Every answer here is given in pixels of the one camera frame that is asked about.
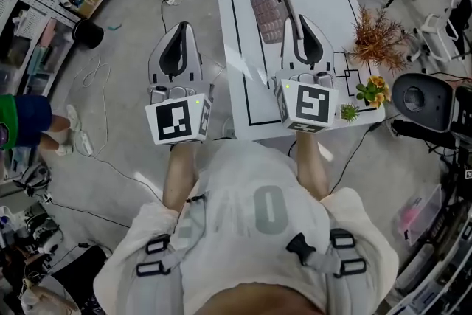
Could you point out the cardboard box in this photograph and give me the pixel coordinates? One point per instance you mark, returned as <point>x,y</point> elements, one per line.
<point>90,1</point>

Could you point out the black bucket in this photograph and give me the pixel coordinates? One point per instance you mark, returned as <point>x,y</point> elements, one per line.
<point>88,33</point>

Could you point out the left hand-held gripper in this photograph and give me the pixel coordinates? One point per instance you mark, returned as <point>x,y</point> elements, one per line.
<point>173,123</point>

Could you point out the clear plastic storage box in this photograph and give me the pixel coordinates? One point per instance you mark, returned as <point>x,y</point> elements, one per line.
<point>420,214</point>

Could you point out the person's right forearm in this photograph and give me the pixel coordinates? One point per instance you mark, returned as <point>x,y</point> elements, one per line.
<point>311,166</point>

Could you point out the person's left forearm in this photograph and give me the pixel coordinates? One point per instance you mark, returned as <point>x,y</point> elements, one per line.
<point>178,177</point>

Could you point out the small green succulent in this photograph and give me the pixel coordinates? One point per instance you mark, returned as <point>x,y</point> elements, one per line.
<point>349,112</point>

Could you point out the orange dried plant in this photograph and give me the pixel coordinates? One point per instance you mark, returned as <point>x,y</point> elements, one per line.
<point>376,37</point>

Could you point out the grey calculator with pink keys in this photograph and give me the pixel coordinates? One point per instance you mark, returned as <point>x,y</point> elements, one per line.
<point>269,13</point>

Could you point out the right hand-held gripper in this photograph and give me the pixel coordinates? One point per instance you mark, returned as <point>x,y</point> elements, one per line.
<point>311,105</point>

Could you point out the yellow flower plant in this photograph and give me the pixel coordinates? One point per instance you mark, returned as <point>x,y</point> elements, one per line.
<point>374,88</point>

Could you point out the grey metal shelf rack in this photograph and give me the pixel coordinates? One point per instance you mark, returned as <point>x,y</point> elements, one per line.
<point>40,0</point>

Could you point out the person's white shirt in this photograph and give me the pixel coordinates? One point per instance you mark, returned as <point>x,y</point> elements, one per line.
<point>254,239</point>

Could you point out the white plastic chair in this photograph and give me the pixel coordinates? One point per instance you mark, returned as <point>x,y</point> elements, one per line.
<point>439,33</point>

